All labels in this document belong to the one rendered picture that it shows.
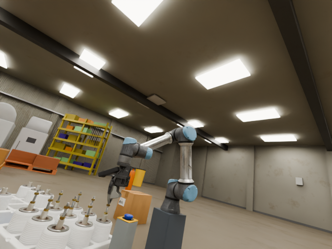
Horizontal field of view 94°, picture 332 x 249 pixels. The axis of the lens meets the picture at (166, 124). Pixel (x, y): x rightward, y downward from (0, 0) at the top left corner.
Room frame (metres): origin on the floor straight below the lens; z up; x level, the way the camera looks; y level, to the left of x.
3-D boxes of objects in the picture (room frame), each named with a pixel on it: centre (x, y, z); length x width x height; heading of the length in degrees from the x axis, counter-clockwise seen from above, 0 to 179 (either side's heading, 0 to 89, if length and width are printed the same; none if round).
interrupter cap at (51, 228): (0.73, 0.31, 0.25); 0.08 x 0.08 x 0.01
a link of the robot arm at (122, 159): (0.93, 0.19, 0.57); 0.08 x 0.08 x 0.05
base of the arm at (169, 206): (1.32, -0.18, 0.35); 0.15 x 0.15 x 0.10
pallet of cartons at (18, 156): (4.51, 3.24, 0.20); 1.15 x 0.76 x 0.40; 127
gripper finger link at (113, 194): (0.91, 0.19, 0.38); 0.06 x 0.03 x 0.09; 81
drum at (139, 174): (7.37, 0.65, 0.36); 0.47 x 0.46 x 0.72; 39
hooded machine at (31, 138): (5.10, 4.02, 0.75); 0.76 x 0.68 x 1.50; 39
